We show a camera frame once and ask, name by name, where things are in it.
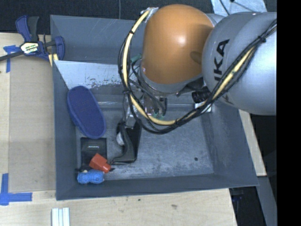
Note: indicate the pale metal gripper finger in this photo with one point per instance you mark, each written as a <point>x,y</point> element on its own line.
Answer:
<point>129,114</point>
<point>137,118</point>

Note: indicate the black folded holder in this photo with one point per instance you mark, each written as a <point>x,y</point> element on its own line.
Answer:
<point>130,145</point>

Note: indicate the black box with white print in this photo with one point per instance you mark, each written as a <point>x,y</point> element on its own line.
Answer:
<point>92,146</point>

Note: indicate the grey metal bin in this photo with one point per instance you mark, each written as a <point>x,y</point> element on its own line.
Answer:
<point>178,154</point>

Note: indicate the red-orange plastic piece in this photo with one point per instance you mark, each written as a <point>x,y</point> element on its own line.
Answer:
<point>100,162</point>

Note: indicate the blue toy animal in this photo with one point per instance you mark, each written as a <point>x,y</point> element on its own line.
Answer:
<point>90,177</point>

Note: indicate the black cylinder on white bracket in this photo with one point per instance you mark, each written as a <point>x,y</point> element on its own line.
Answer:
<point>200,96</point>

